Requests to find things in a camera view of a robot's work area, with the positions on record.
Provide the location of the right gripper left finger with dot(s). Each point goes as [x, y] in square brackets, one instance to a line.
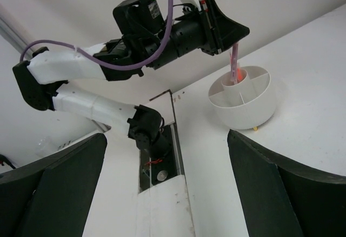
[52, 196]

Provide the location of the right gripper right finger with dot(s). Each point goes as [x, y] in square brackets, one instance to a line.
[282, 197]

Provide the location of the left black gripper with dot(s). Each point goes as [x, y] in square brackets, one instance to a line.
[207, 29]

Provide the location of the purple marker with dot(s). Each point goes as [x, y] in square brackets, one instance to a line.
[233, 63]

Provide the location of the brown orange marker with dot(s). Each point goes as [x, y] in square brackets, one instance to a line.
[239, 76]

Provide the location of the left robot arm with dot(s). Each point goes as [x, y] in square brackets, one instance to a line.
[148, 40]

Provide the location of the white divided round container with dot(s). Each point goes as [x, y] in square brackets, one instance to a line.
[249, 103]

